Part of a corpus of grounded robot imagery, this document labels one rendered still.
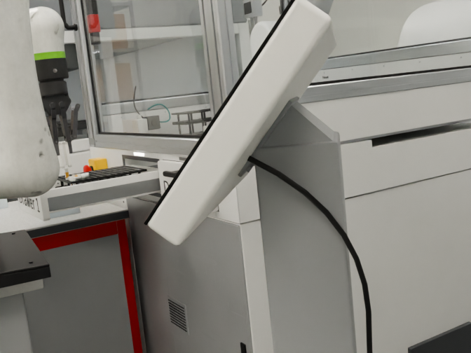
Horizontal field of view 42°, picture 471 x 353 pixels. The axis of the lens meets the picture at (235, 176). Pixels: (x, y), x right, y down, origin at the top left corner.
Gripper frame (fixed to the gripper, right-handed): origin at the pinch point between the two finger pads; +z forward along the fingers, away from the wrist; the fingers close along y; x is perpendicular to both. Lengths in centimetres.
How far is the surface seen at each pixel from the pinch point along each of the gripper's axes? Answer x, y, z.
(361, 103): 53, -62, -5
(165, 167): 19.6, -21.0, 6.1
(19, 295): 32.7, 23.2, 26.2
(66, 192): 10.3, 3.7, 8.9
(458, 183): 53, -97, 22
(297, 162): 101, -5, -2
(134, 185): 10.6, -15.1, 10.5
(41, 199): 12.2, 10.6, 9.4
